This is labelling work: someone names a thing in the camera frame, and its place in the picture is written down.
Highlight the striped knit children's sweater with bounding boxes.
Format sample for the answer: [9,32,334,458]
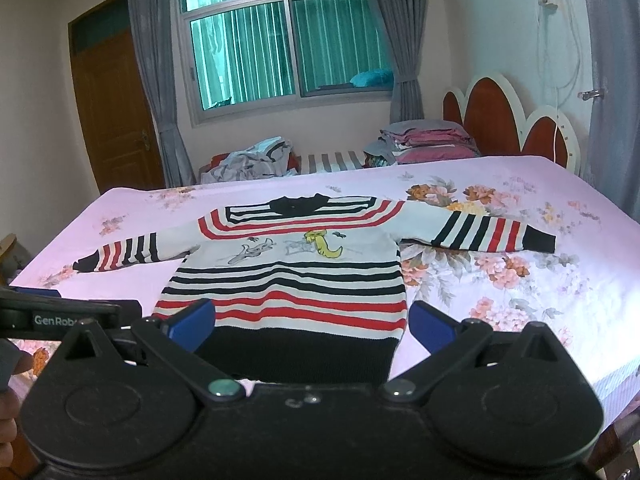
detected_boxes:
[73,194,555,385]

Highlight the pile of grey clothes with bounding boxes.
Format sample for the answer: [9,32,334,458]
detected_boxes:
[200,136,300,184]

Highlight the left hand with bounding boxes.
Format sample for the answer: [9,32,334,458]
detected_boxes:
[0,351,36,468]

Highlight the wooden side cabinet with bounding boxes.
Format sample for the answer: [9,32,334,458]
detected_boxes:
[0,233,32,286]

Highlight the pink floral bed sheet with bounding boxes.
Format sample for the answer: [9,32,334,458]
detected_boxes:
[16,156,639,420]

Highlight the stack of pink folded bedding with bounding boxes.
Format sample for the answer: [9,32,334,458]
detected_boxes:
[363,119,480,168]

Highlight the brown wooden door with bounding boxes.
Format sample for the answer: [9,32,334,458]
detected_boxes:
[68,0,165,193]

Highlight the red and white headboard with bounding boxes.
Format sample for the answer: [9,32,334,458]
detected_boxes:
[442,74,582,174]

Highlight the teal pillow on sill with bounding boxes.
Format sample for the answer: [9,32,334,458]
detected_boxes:
[349,68,394,88]

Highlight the window with green curtain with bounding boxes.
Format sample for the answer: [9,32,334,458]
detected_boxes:
[177,0,392,122]

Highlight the left grey curtain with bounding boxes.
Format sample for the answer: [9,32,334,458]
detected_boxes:
[128,0,196,188]

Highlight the grey curtain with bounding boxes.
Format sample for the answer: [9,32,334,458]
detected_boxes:
[128,0,196,188]
[370,0,427,122]

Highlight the right grey curtain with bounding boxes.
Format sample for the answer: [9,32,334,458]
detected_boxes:
[370,0,427,122]

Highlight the white hanging cable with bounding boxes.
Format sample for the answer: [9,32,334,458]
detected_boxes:
[534,0,586,162]

